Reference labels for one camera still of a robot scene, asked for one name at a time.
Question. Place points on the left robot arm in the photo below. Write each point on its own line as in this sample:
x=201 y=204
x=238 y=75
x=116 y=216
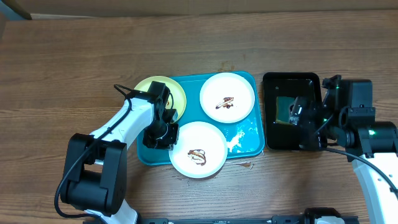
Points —
x=95 y=173

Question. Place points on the white plate with sauce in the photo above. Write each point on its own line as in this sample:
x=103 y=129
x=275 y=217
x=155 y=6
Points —
x=227 y=97

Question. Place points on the yellow green sponge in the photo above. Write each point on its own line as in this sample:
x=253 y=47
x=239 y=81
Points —
x=284 y=105

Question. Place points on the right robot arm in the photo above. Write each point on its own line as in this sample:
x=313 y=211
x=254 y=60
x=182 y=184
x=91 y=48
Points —
x=346 y=125

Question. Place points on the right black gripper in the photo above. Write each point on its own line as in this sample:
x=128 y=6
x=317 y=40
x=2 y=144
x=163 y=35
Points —
x=310 y=111

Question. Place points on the black water tray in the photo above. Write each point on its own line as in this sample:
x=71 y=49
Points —
x=292 y=84

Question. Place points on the white front plate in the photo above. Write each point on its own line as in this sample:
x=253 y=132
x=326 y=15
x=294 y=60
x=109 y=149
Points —
x=200 y=151

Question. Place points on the yellow plate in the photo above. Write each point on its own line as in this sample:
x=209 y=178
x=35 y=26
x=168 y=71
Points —
x=177 y=99

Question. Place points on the teal plastic tray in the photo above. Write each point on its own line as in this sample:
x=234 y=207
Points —
x=244 y=138

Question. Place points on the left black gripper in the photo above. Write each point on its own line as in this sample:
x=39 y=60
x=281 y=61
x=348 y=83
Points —
x=167 y=144

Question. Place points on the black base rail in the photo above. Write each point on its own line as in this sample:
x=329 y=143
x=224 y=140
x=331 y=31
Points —
x=309 y=216

